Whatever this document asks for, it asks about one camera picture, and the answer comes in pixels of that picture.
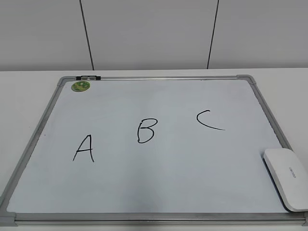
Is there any black grey marker clip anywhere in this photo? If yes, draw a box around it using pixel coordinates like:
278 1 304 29
76 75 102 81

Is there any white rectangular board eraser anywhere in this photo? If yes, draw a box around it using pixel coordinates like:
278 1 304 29
263 148 308 212

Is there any white board with grey frame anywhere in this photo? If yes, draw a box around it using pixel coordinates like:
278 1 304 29
0 76 308 226

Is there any round green magnet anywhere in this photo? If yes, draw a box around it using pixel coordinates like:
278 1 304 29
71 81 90 92

